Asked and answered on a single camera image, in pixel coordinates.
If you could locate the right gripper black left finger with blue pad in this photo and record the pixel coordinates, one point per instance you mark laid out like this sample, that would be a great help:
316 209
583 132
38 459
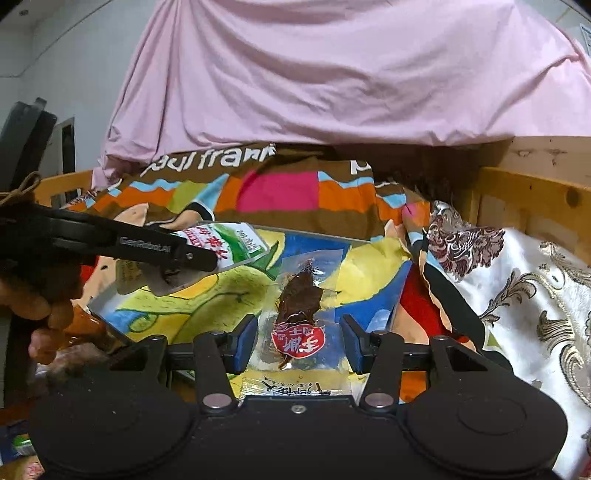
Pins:
215 355

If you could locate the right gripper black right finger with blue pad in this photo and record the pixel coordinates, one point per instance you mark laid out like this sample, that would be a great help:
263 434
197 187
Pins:
380 355

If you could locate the finger of the metal left gripper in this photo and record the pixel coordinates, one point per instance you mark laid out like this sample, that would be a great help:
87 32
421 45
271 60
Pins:
162 282

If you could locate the clear dried meat snack packet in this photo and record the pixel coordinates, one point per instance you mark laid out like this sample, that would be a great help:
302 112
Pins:
299 350

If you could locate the green white snack packet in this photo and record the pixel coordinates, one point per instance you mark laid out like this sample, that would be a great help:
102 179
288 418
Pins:
235 244

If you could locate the person's left hand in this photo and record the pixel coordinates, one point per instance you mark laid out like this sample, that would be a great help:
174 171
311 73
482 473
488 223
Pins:
43 323

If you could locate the colourful metal tray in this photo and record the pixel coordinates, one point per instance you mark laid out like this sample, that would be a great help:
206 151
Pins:
362 279

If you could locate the white floral satin quilt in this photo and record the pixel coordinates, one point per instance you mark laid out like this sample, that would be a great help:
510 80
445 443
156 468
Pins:
532 299

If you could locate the colourful paul frank blanket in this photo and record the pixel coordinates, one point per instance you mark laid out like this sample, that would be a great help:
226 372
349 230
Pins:
429 304

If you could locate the pink bed sheet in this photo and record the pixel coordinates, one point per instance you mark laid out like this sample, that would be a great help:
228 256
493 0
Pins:
218 73

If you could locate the wooden bed frame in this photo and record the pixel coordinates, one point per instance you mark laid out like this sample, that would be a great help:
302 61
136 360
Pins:
537 185

